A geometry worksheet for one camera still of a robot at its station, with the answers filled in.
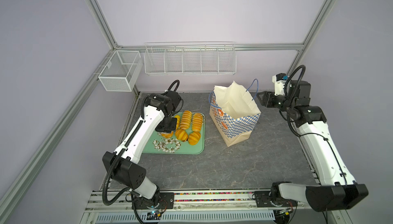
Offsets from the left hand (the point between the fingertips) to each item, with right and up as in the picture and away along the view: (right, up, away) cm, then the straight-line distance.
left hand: (166, 132), depth 73 cm
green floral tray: (-10, -11, +20) cm, 25 cm away
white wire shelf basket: (+9, +45, +31) cm, 55 cm away
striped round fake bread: (+5, -5, +19) cm, 20 cm away
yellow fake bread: (+6, +3, +26) cm, 27 cm away
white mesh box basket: (-38, +36, +32) cm, 61 cm away
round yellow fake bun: (-4, -5, +20) cm, 21 cm away
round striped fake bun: (+12, -7, +18) cm, 23 cm away
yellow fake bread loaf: (+14, +2, +26) cm, 29 cm away
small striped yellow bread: (+1, +1, +26) cm, 27 cm away
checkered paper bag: (+38, +9, +29) cm, 49 cm away
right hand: (+46, +18, -1) cm, 50 cm away
